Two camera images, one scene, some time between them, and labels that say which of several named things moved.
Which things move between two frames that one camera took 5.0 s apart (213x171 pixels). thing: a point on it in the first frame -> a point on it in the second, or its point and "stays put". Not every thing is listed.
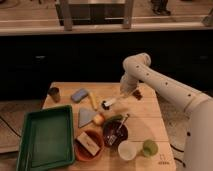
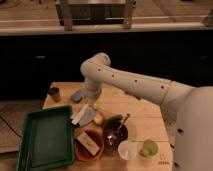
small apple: [99, 119] stays put
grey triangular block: [85, 116] stays put
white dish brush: [106, 104] -> [74, 121]
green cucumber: [115, 118] stays put
